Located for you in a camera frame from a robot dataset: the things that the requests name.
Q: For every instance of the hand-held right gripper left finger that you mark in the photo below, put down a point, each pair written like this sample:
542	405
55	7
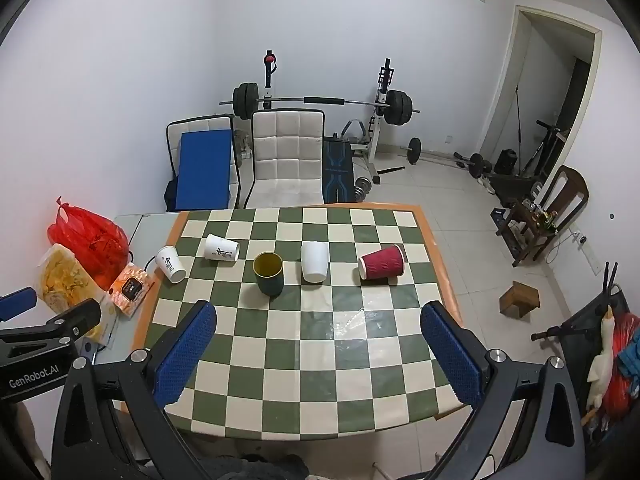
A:
185	350

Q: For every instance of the white quilted chair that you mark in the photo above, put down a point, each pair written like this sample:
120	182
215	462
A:
287	160

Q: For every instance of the small wooden stool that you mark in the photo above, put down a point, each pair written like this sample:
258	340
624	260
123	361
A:
520	300

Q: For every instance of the orange red cloth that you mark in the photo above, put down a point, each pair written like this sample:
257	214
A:
622	375

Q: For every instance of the black exercise equipment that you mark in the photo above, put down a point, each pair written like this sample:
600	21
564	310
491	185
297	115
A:
542	155

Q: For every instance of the weight bench rack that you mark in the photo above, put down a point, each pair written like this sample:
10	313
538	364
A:
380	110

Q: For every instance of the white printed paper cup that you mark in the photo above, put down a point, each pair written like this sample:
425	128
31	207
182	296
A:
222	249
171	264

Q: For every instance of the red plastic bag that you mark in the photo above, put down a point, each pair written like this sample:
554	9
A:
90	242

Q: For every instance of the chrome dumbbell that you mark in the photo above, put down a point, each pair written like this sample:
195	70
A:
363	186

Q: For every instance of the blue mat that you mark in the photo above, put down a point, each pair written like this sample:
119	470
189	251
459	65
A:
205	170

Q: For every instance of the small barbell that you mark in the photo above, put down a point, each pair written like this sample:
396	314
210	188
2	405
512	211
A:
440	156

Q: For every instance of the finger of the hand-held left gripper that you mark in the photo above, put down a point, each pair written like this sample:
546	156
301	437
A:
17	302
75	317

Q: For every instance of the chair with blue cushion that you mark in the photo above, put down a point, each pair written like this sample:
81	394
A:
175	132

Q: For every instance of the barbell with black plates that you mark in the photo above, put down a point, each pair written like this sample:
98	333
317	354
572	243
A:
320	101

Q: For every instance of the plain white paper cup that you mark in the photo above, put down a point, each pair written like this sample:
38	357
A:
314	262

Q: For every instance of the black blue bench pad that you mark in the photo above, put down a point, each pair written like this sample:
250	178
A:
339	170

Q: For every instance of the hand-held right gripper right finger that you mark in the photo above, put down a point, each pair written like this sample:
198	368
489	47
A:
452	350

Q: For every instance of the clear bag of yellow snacks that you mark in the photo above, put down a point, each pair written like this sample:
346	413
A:
62	280

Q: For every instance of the green cup yellow inside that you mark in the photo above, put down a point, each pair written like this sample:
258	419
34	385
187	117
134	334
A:
270	280

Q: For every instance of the black box speaker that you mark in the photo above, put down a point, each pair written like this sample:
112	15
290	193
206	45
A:
506	161

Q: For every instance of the green white checkered table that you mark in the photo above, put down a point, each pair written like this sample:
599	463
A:
320	340

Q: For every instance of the white goose plush toy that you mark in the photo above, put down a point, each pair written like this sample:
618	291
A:
601	355

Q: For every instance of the dark wooden chair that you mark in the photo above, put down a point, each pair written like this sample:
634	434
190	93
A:
555	210

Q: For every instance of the white power strip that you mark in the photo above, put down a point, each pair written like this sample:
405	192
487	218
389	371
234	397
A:
583	240

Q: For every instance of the orange packet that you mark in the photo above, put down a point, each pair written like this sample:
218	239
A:
131	290

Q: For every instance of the red ribbed paper cup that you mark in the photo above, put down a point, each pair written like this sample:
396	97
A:
384	262

